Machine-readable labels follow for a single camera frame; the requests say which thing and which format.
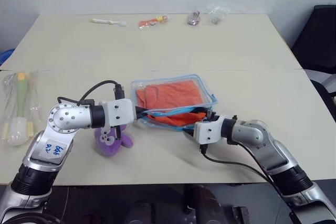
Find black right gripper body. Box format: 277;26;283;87
201;108;221;124

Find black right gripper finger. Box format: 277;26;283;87
183;126;196;138
187;106;208;116

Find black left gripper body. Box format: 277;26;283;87
133;105;144;120

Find clear pouch with orange cloth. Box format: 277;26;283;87
130;73;219;133

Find orange cloth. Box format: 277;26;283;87
134;80;208;128

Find purple bunny plush toy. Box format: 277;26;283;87
93;123;134;158

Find green-handled brush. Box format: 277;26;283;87
0;71;44;148

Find dark rounded shape under table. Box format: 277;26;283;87
183;185;227;217

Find orange toy in clear packet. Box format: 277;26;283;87
137;15;169;31

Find brown item in clear packet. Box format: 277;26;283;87
186;9;203;27

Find clear packet with small item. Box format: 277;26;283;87
205;4;228;26

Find white toothbrush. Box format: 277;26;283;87
90;18;128;28

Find grey chair with black armrest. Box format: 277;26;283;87
310;72;336;124

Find blue plastic basin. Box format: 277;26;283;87
0;49;15;65

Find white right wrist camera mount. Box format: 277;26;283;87
193;114;226;146

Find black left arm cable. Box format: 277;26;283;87
57;80;126;107

